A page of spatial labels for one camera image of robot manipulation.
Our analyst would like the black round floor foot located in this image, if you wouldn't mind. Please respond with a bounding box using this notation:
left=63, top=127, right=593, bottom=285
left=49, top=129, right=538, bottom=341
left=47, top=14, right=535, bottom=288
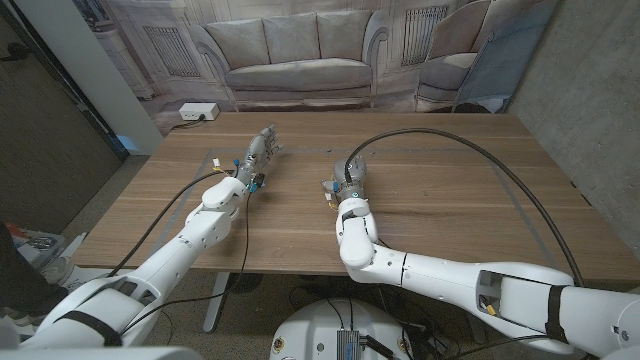
left=229, top=272, right=264, bottom=294

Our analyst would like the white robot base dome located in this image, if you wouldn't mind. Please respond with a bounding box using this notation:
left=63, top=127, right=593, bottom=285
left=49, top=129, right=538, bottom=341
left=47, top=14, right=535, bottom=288
left=269, top=298, right=415, bottom=360

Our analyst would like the clear box of clutter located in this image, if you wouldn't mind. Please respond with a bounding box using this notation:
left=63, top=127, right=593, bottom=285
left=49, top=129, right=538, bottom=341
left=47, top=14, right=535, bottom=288
left=9, top=232, right=66, bottom=266

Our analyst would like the person's dark trouser leg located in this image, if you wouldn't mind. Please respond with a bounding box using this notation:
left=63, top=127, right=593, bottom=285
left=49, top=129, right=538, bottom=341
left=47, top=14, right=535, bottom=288
left=0, top=222, right=69, bottom=317

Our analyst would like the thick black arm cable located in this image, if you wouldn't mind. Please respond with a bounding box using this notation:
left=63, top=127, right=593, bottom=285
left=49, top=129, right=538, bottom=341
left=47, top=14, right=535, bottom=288
left=106, top=169, right=239, bottom=279
left=343, top=127, right=585, bottom=289

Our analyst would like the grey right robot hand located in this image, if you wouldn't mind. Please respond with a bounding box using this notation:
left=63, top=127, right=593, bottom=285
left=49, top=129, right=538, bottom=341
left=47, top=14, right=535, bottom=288
left=321, top=155, right=369, bottom=202

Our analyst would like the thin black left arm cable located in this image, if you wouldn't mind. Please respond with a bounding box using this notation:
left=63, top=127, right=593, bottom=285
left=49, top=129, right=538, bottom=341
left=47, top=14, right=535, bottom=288
left=121, top=191, right=251, bottom=336

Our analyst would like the white table leg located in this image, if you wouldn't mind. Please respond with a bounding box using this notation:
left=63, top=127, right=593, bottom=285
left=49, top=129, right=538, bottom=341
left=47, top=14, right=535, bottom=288
left=202, top=272, right=231, bottom=334

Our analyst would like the grey table leg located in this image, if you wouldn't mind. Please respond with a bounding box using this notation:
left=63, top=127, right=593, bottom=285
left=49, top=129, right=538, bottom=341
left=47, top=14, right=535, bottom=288
left=464, top=312, right=489, bottom=345

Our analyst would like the grey finned metal box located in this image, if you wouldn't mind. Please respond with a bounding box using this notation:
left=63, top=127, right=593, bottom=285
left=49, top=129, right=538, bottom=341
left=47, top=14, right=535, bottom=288
left=336, top=328, right=362, bottom=360

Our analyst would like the white sneaker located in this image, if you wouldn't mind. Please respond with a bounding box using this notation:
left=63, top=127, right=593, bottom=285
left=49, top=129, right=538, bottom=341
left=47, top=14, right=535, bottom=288
left=65, top=272, right=109, bottom=296
left=39, top=257, right=76, bottom=286

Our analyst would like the printed sofa backdrop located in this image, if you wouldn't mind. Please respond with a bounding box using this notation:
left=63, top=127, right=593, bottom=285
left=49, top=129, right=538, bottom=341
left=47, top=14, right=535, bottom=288
left=72, top=0, right=561, bottom=136

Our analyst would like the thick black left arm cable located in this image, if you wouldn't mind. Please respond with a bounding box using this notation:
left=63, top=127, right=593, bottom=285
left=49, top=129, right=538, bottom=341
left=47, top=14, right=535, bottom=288
left=106, top=169, right=239, bottom=279

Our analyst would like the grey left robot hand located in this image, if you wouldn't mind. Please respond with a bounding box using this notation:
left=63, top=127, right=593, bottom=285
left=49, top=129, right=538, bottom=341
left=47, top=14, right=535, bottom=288
left=234, top=123, right=285, bottom=191

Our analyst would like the white power outlet box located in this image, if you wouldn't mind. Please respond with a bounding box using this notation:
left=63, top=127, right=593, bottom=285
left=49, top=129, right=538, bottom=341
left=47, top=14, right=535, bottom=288
left=178, top=102, right=221, bottom=122

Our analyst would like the black outlet box cable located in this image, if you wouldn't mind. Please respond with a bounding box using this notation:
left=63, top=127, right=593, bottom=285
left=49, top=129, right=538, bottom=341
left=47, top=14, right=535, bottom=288
left=172, top=115, right=206, bottom=130

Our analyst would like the black door handle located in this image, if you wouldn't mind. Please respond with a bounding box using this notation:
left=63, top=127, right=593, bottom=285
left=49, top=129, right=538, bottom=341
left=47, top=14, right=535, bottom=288
left=0, top=42, right=32, bottom=64

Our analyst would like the white robot torso rim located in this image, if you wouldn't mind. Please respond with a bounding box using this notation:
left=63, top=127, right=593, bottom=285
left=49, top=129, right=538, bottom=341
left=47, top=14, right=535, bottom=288
left=0, top=346, right=204, bottom=360

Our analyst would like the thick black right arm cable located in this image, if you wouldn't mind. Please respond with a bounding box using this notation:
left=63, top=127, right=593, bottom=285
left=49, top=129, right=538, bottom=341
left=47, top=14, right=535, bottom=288
left=343, top=127, right=585, bottom=289

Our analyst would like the blue grey leaning panel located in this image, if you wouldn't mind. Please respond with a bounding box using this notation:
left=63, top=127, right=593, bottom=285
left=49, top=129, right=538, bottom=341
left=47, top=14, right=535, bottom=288
left=452, top=0, right=559, bottom=114

